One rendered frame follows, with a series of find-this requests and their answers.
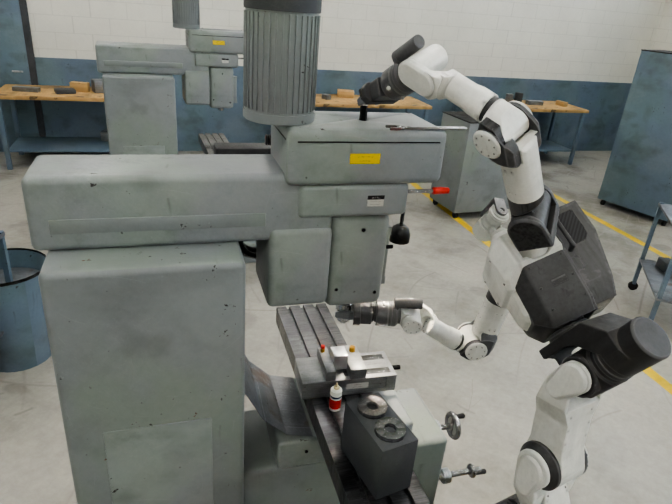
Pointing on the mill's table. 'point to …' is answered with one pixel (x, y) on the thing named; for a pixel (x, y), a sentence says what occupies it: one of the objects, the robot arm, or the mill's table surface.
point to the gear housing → (352, 200)
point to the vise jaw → (355, 364)
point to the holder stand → (378, 445)
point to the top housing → (358, 150)
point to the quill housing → (356, 258)
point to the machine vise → (309, 378)
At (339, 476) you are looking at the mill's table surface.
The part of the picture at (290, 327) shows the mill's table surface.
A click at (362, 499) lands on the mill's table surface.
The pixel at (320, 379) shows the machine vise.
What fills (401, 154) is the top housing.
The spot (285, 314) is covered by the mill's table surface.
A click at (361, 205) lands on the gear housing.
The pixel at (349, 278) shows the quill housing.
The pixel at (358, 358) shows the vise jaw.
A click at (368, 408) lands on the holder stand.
